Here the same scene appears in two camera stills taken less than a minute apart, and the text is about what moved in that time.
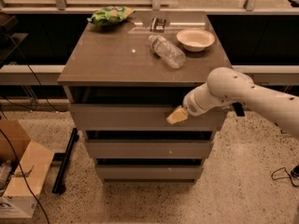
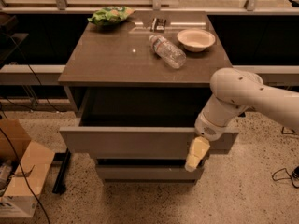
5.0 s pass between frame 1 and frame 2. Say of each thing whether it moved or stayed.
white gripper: moved
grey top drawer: moved
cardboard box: stayed
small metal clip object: stayed
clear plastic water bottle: stayed
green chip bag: stayed
